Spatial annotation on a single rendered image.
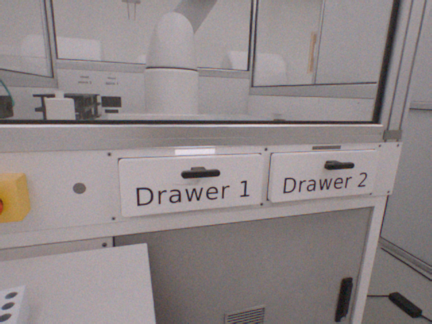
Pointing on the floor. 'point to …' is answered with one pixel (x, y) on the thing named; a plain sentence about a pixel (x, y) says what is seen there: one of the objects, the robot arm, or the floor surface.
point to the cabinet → (241, 260)
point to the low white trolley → (85, 286)
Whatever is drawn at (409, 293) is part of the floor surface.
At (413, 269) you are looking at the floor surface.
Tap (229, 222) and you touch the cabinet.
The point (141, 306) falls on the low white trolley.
